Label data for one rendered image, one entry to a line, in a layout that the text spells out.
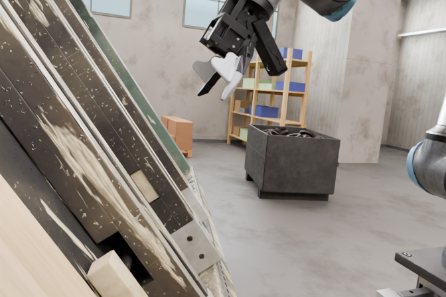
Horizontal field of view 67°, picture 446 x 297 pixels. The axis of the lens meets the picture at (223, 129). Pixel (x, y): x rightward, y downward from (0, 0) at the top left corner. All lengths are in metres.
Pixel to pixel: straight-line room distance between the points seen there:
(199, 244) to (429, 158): 0.55
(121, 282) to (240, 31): 0.43
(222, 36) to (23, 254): 0.46
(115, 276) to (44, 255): 0.10
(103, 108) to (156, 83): 7.13
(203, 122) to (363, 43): 3.92
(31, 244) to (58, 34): 0.54
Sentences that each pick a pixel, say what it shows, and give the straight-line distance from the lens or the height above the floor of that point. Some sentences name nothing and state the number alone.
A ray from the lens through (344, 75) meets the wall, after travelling 7.31.
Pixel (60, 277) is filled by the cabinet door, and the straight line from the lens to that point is 0.36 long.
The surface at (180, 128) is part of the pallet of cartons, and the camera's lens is 6.30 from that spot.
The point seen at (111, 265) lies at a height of 1.14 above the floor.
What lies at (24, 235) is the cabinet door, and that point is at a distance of 0.34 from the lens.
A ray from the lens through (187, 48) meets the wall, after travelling 8.07.
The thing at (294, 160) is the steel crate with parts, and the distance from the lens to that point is 4.23.
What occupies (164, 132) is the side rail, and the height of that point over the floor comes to 1.09.
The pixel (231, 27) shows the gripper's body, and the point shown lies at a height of 1.45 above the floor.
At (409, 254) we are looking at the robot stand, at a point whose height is 1.04.
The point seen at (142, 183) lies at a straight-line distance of 0.80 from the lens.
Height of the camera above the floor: 1.34
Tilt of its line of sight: 7 degrees down
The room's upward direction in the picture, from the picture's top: 5 degrees clockwise
